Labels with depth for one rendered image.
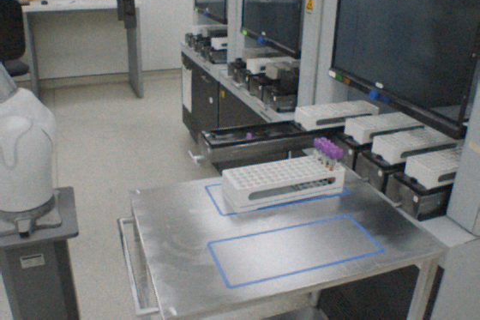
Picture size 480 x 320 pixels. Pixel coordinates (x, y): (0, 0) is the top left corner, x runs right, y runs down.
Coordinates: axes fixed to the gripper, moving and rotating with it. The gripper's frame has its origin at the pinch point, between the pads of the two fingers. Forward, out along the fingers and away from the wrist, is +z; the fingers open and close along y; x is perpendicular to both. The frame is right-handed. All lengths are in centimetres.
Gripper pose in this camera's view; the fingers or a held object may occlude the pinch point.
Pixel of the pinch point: (127, 19)
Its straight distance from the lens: 117.5
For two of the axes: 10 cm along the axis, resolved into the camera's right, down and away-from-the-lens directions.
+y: 3.5, 3.6, -8.6
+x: 9.4, -1.5, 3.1
